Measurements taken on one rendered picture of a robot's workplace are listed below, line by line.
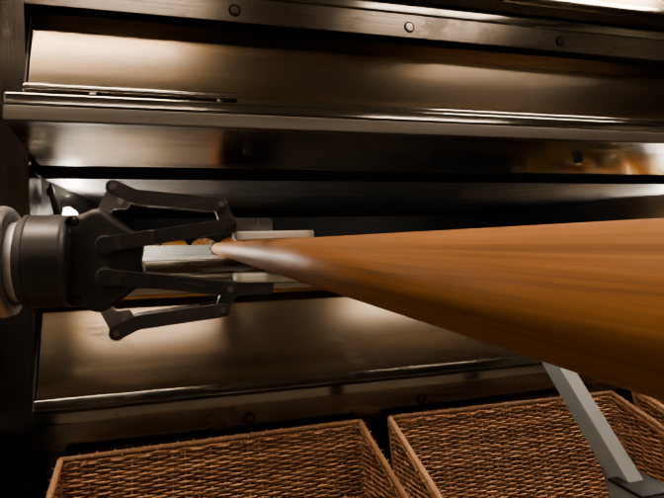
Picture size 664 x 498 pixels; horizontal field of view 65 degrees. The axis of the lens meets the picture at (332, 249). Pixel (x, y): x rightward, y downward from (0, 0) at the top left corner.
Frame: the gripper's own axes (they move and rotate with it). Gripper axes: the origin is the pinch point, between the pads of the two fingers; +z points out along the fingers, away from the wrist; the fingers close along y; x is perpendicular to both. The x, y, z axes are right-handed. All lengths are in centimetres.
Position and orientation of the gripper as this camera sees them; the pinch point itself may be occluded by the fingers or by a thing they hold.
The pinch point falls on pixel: (274, 255)
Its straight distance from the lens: 47.1
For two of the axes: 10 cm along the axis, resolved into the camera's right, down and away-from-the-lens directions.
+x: 2.7, 0.0, -9.6
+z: 9.6, -0.2, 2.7
